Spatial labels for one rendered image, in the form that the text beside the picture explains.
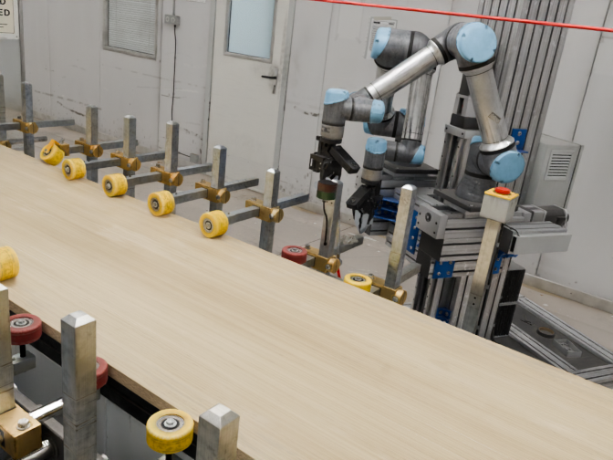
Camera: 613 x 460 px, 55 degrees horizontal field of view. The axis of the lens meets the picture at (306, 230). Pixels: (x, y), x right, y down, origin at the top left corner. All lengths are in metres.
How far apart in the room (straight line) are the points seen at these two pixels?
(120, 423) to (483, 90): 1.43
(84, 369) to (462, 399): 0.74
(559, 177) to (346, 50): 2.64
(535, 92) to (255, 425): 1.82
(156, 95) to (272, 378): 5.39
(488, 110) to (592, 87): 2.22
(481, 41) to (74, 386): 1.51
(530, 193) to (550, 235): 0.34
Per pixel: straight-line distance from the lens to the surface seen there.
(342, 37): 4.92
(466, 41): 1.95
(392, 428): 1.16
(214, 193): 2.17
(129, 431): 1.32
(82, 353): 0.92
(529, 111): 2.52
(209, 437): 0.75
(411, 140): 2.26
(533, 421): 1.30
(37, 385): 1.58
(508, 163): 2.07
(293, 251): 1.84
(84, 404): 0.97
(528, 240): 2.27
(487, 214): 1.62
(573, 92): 4.23
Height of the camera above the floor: 1.59
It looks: 20 degrees down
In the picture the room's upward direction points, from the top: 7 degrees clockwise
